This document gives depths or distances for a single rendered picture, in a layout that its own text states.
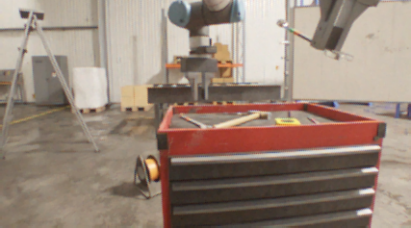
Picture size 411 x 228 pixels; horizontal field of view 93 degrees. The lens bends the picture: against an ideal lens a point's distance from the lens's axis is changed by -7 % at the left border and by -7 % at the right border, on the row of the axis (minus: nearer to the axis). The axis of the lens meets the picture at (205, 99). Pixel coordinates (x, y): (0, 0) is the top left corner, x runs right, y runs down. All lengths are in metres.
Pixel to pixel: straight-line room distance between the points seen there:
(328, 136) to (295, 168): 0.15
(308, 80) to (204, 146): 2.50
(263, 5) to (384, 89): 7.11
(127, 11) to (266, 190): 8.82
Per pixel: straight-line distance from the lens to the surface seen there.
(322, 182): 0.77
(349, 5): 0.40
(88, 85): 7.01
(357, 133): 0.81
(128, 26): 9.03
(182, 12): 0.64
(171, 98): 3.58
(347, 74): 3.09
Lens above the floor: 1.10
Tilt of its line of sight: 7 degrees down
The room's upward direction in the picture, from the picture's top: 1 degrees counter-clockwise
